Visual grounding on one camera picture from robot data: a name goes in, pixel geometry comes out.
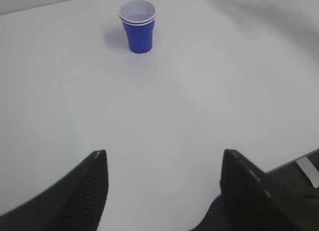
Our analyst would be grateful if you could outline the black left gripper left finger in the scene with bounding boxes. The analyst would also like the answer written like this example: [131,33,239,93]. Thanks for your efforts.
[0,150,109,231]

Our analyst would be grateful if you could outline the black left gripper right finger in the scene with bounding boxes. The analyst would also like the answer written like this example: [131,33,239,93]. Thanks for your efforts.
[220,150,319,231]

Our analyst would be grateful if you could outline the blue paper cup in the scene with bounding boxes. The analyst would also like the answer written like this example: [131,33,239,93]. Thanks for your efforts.
[119,0,157,54]

